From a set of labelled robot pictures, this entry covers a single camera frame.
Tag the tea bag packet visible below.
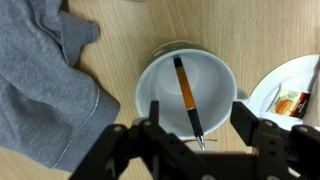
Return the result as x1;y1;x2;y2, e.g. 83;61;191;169
266;84;312;120

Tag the white round plate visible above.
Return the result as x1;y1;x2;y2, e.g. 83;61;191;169
248;54;320;133

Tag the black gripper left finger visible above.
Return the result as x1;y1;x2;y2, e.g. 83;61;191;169
69;100;214;180

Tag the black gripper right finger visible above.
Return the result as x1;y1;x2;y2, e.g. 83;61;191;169
229;101;320;180

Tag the orange black ballpoint pen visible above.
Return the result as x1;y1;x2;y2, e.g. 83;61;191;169
172;56;207;152

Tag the white mug with green band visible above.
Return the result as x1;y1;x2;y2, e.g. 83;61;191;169
134;40;250;141

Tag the grey fabric garment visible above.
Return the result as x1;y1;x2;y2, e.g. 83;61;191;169
0;0;122;173

